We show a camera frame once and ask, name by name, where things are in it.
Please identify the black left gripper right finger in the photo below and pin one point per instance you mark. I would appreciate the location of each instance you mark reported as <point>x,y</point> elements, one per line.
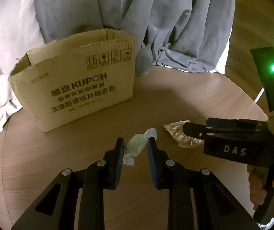
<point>197,199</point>

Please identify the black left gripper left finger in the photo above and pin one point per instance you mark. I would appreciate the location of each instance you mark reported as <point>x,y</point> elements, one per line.
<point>76,198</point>

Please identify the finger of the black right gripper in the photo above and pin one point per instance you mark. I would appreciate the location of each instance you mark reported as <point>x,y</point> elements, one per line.
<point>201,131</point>
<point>235,123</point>

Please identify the gold pastry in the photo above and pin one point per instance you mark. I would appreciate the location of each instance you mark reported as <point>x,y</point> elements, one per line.
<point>175,129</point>

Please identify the pale green candy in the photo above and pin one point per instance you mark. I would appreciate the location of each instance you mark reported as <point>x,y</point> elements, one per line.
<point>136,145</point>

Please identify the right hand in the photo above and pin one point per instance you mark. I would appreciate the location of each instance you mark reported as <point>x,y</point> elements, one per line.
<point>256,186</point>

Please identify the black tracker with green light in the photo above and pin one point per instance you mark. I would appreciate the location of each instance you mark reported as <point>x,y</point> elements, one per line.
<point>271,81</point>

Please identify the grey cloth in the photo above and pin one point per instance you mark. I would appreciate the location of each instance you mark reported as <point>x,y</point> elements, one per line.
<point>188,35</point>

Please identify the brown cardboard box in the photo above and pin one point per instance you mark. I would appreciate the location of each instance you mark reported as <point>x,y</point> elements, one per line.
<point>70,78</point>

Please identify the white cloth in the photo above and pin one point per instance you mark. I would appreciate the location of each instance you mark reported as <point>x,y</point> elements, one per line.
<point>19,33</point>

